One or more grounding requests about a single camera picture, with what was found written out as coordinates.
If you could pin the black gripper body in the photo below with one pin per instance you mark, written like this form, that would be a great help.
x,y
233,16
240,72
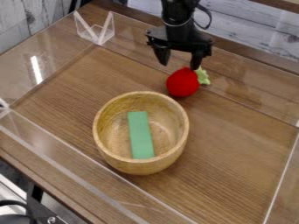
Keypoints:
x,y
180,37

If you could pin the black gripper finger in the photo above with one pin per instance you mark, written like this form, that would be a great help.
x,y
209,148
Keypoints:
x,y
161,53
196,57

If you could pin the red plush strawberry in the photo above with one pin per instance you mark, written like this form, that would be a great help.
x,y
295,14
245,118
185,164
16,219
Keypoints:
x,y
185,81

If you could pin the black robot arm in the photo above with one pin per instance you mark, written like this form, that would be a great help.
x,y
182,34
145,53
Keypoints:
x,y
178,10

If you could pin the wooden bowl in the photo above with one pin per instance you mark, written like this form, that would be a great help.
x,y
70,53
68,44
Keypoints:
x,y
168,125

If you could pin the green rectangular block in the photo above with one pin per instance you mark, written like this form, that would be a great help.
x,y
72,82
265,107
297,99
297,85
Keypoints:
x,y
140,137

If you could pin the clear acrylic corner bracket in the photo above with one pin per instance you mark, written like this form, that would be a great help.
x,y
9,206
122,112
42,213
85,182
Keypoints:
x,y
97,34

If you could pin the clear acrylic enclosure wall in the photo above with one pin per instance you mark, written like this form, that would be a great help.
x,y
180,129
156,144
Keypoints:
x,y
235,175

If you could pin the black table leg frame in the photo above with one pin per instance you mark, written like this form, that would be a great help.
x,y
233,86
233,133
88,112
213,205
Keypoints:
x,y
42,214

